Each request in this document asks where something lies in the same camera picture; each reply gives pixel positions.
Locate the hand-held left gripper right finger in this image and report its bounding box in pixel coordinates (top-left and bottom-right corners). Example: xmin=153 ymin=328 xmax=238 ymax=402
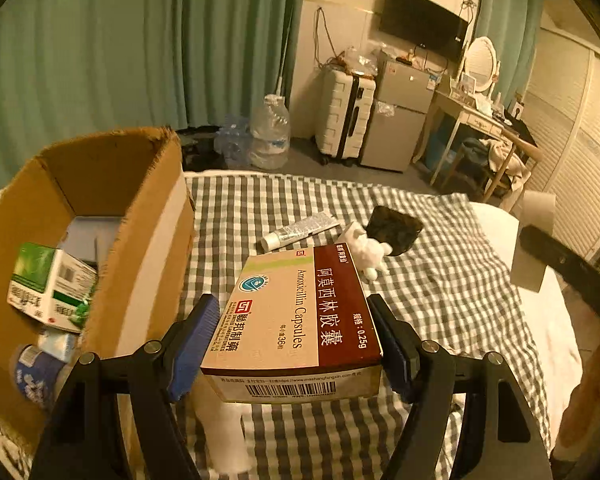
xmin=367 ymin=294 xmax=553 ymax=480

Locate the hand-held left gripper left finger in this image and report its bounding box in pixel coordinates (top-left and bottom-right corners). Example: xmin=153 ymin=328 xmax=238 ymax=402
xmin=30 ymin=292 xmax=221 ymax=480

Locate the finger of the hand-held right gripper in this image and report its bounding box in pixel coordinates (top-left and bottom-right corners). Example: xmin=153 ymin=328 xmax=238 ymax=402
xmin=517 ymin=225 xmax=600 ymax=333

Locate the brown white medicine box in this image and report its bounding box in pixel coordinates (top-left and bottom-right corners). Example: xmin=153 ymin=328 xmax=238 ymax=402
xmin=200 ymin=245 xmax=385 ymax=406

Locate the white plush toy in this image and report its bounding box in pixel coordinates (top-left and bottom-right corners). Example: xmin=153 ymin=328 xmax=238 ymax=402
xmin=336 ymin=222 xmax=395 ymax=281

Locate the brown cardboard box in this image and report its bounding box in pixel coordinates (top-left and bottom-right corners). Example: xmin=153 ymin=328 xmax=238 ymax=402
xmin=0 ymin=126 xmax=198 ymax=473

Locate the dark patterned pouch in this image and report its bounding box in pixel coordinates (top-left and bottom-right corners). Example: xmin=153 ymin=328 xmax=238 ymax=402
xmin=367 ymin=205 xmax=424 ymax=258

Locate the white ointment tube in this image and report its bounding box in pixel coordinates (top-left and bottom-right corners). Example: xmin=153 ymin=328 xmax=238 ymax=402
xmin=260 ymin=211 xmax=342 ymax=253

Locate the white green medicine box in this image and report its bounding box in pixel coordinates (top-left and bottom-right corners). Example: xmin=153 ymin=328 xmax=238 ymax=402
xmin=7 ymin=242 xmax=100 ymax=335

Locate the person's right forearm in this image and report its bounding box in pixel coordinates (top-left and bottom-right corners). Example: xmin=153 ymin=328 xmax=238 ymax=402
xmin=552 ymin=330 xmax=600 ymax=480

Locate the checked blanket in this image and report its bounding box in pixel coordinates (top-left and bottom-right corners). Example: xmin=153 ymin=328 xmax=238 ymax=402
xmin=172 ymin=172 xmax=551 ymax=480

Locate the pile of clothes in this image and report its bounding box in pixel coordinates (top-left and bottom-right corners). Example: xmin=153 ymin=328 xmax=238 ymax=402
xmin=462 ymin=137 xmax=531 ymax=191

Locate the white louvred wardrobe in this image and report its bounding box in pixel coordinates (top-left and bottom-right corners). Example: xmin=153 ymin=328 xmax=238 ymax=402
xmin=517 ymin=27 xmax=600 ymax=266

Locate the wooden chair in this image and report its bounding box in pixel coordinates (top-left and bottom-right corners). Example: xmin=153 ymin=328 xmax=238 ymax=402
xmin=450 ymin=132 xmax=538 ymax=206

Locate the small pale green box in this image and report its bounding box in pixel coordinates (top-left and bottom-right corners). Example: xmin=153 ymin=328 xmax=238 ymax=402
xmin=36 ymin=329 xmax=81 ymax=363

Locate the black laptop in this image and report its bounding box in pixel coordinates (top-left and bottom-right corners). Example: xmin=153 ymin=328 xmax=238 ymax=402
xmin=497 ymin=115 xmax=538 ymax=150

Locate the blue white bottle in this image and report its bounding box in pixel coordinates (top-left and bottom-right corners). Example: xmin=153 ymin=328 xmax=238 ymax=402
xmin=9 ymin=344 xmax=73 ymax=408

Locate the white dressing table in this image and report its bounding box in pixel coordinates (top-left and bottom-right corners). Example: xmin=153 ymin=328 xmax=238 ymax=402
xmin=412 ymin=87 xmax=518 ymax=191

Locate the blue storage bin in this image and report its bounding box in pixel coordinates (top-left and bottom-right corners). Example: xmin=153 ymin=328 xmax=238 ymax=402
xmin=422 ymin=112 xmax=461 ymax=161

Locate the black bag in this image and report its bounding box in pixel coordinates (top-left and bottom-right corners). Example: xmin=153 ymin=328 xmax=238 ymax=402
xmin=174 ymin=125 xmax=226 ymax=172

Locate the pack of small water bottles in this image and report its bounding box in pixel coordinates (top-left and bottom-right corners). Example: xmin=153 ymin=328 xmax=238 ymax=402
xmin=214 ymin=114 xmax=255 ymax=170

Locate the white oval mirror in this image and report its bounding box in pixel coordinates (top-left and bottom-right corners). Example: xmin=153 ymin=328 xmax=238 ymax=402
xmin=460 ymin=36 xmax=498 ymax=96

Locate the grey mini fridge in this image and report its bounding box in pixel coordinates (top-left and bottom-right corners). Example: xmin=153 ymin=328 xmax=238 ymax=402
xmin=360 ymin=57 xmax=436 ymax=173

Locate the large clear water bottle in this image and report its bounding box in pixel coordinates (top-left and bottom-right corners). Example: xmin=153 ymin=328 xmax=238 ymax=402
xmin=247 ymin=94 xmax=292 ymax=171

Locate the white suitcase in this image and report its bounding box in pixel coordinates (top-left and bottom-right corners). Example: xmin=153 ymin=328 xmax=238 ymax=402
xmin=314 ymin=65 xmax=377 ymax=166

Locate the narrow green curtain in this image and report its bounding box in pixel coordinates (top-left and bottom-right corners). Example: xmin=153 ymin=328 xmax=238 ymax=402
xmin=477 ymin=0 xmax=546 ymax=106

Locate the white pole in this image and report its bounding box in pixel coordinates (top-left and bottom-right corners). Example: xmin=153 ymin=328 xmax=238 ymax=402
xmin=275 ymin=35 xmax=295 ymax=98

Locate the clear plastic bag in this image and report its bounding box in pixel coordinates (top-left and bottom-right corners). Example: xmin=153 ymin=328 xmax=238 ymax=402
xmin=330 ymin=45 xmax=386 ymax=76

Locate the wide green curtain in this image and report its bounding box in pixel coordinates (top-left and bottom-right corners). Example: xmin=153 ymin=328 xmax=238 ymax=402
xmin=0 ymin=0 xmax=308 ymax=191

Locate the black wall television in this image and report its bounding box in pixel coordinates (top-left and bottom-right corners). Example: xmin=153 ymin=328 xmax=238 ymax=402
xmin=378 ymin=0 xmax=470 ymax=56

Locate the wall cable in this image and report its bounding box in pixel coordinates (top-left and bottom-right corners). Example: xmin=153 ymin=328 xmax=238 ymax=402
xmin=314 ymin=6 xmax=343 ymax=67

